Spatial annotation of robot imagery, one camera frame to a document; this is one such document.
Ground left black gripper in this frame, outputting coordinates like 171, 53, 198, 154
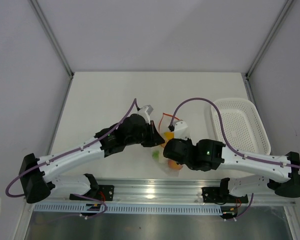
125, 120, 165, 147

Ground peach fruit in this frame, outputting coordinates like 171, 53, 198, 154
167, 159, 183, 171

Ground clear zip top bag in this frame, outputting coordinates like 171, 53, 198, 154
152, 112, 191, 177

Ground orange fruit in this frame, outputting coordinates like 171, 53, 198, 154
163, 131, 175, 141

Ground white cauliflower with leaves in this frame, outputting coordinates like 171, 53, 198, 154
152, 148, 168, 165

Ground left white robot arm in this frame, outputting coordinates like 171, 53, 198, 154
19, 113, 165, 204

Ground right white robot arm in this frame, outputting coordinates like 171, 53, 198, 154
163, 138, 300, 202

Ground white perforated plastic basket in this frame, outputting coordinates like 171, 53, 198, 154
214, 98, 271, 155

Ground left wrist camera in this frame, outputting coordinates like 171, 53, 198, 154
137, 105, 154, 124

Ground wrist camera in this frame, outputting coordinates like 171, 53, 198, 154
137, 105, 154, 124
168, 120, 191, 140

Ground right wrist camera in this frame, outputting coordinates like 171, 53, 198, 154
168, 120, 191, 140

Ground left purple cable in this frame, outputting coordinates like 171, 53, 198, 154
5, 97, 141, 222

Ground purple cable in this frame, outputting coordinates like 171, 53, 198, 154
169, 97, 300, 222
5, 97, 141, 222

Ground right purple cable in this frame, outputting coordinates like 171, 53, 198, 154
169, 97, 300, 222

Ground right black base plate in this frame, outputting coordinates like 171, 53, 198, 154
201, 187, 249, 205

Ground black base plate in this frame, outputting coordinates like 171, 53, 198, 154
201, 187, 249, 205
83, 185, 115, 202

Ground aluminium mounting rail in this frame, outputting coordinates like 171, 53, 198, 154
35, 177, 295, 206

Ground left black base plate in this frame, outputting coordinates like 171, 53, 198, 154
83, 185, 115, 202

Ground slotted white cable duct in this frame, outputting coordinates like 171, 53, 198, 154
34, 202, 223, 216

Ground left aluminium frame post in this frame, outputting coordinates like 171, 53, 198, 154
28, 0, 74, 79

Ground aluminium frame post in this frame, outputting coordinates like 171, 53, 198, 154
28, 0, 74, 79
245, 0, 297, 81

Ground right aluminium frame post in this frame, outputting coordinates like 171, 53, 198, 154
245, 0, 297, 81

